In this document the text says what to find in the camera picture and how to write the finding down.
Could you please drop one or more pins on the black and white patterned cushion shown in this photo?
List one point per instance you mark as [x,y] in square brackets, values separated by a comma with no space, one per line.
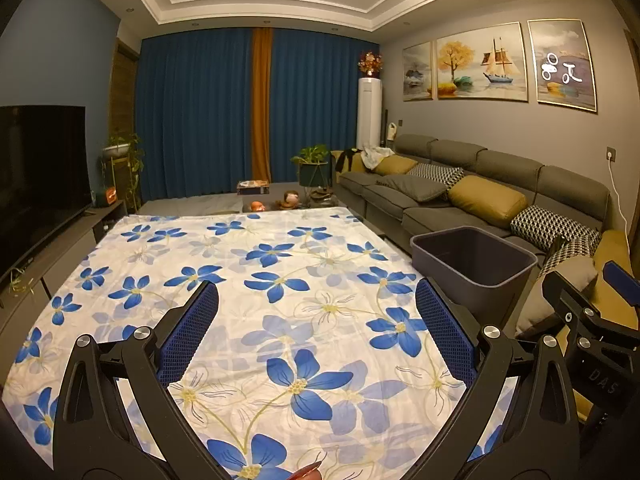
[567,252]
[552,225]
[437,174]

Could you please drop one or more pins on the small orange glowing lamp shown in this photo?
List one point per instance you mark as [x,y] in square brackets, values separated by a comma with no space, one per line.
[107,196]

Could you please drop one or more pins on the small orange ornament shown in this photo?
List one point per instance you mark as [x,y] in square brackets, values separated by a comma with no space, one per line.
[257,205]

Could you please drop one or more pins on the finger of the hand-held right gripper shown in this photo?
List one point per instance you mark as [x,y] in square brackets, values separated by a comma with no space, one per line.
[567,300]
[622,282]

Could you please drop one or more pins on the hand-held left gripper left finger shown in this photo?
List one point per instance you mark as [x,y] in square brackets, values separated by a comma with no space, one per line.
[185,335]

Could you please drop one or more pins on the dark television stand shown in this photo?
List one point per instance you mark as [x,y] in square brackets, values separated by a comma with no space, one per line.
[70,240]

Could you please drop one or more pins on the trailing plant on stand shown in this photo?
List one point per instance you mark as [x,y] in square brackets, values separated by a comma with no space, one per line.
[122,152]

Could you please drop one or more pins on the green plant in dark pot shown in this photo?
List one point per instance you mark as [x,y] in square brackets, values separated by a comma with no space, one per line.
[312,170]

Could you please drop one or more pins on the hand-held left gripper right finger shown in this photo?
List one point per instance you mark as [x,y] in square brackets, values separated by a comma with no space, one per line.
[445,332]

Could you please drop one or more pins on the narrow landscape painting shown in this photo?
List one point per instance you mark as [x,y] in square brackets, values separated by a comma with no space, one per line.
[418,72]

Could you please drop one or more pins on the grey sectional sofa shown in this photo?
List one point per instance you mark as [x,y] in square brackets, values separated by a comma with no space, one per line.
[505,172]

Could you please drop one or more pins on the black television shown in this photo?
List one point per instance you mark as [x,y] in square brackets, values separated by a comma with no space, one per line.
[40,180]

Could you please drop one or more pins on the large yellow sofa cushion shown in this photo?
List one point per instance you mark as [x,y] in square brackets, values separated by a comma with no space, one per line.
[615,247]

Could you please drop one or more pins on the white jug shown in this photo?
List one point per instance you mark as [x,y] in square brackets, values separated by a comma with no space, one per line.
[393,132]

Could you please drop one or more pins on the glossy framed painting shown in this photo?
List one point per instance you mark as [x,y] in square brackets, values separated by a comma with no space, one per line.
[562,65]

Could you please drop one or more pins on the dark grey cushion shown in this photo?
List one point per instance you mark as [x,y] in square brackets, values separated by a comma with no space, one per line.
[412,187]

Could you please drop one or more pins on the grey plastic bin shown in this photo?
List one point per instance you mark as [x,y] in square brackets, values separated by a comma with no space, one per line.
[480,290]

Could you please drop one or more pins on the blue curtain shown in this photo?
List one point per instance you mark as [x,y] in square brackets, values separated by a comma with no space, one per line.
[320,105]
[195,115]

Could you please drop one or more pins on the white clothing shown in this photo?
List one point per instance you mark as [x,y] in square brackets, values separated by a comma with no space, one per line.
[377,157]

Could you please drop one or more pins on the white standing air conditioner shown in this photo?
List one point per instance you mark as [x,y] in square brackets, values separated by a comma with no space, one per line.
[369,115]

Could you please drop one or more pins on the flat printed box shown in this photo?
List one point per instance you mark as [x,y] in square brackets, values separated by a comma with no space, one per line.
[253,188]

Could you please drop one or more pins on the tree and sailboat painting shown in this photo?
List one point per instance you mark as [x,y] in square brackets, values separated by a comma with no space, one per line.
[482,62]

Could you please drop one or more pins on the small pink figurine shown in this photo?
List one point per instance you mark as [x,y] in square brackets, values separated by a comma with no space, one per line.
[289,199]

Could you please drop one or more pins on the long yellow cushion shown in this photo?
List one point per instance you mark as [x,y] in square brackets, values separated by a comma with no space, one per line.
[490,195]

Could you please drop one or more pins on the blue floral white tablecloth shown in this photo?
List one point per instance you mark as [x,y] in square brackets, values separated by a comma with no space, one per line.
[235,320]

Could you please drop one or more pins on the small yellow cushion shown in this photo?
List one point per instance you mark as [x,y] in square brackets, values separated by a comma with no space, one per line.
[396,165]

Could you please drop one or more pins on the dark tea set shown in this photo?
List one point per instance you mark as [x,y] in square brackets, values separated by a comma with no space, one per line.
[322,195]

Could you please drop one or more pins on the black clothing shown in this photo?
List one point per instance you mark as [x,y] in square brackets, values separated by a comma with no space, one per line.
[346,160]

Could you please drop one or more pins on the orange curtain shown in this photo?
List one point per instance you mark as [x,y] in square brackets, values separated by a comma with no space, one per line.
[261,105]

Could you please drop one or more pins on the red and gold flower ornament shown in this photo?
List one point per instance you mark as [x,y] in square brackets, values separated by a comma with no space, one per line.
[370,64]

